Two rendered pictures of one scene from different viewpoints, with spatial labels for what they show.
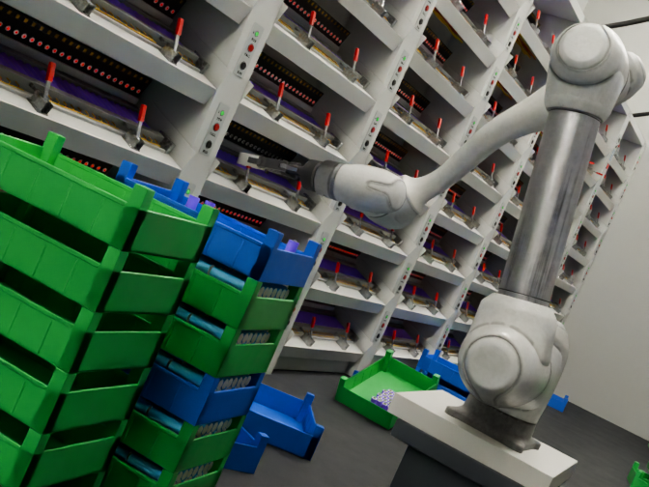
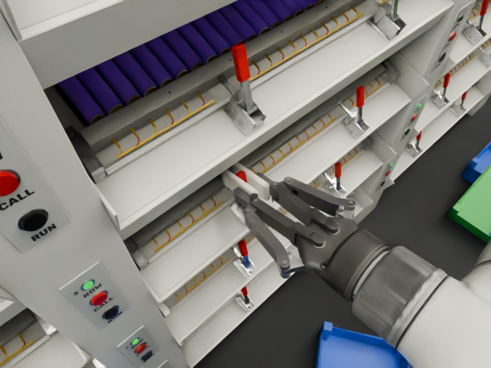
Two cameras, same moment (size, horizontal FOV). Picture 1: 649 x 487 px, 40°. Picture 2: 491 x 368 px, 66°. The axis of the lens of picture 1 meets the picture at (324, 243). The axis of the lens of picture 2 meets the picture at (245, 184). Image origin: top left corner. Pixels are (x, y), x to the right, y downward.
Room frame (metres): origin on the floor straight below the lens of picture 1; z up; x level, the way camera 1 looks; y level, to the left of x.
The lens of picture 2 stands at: (1.93, 0.14, 0.98)
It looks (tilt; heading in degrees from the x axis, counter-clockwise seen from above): 53 degrees down; 20
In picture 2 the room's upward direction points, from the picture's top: straight up
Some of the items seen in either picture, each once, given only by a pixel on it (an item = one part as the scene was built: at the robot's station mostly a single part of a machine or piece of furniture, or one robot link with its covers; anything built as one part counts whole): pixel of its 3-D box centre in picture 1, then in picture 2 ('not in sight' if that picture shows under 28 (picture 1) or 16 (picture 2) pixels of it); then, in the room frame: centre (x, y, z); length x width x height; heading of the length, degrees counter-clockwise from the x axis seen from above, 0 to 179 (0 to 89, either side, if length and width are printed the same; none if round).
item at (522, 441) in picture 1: (499, 418); not in sight; (1.93, -0.50, 0.27); 0.22 x 0.18 x 0.06; 152
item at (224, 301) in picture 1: (196, 269); not in sight; (1.48, 0.18, 0.36); 0.30 x 0.20 x 0.08; 71
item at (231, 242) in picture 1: (215, 225); not in sight; (1.48, 0.18, 0.44); 0.30 x 0.20 x 0.08; 71
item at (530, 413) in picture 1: (523, 360); not in sight; (1.91, -0.49, 0.41); 0.18 x 0.16 x 0.22; 156
